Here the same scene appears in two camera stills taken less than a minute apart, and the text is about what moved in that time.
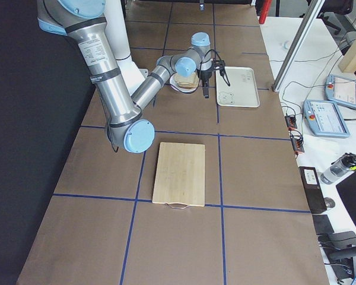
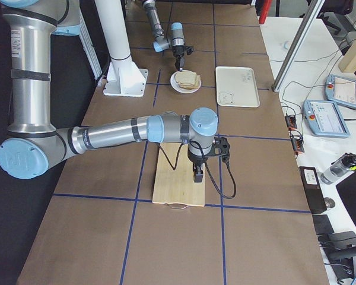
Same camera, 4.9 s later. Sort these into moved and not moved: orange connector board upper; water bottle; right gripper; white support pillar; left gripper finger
Moved: left gripper finger; right gripper
Not moved: white support pillar; orange connector board upper; water bottle
